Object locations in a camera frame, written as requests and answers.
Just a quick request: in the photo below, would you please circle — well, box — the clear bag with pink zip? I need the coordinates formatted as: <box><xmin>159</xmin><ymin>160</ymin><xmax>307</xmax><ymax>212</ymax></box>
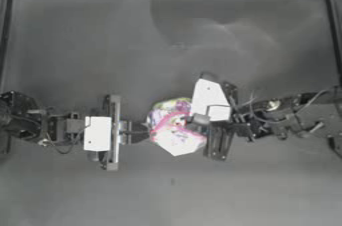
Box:
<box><xmin>145</xmin><ymin>96</ymin><xmax>209</xmax><ymax>157</ymax></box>

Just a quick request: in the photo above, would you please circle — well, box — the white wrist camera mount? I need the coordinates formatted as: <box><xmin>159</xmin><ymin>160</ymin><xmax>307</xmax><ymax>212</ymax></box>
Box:
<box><xmin>185</xmin><ymin>78</ymin><xmax>232</xmax><ymax>126</ymax></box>
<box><xmin>82</xmin><ymin>115</ymin><xmax>112</xmax><ymax>153</ymax></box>

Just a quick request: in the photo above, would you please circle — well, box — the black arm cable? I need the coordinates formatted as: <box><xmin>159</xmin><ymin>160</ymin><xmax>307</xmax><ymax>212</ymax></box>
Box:
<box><xmin>42</xmin><ymin>126</ymin><xmax>91</xmax><ymax>155</ymax></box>

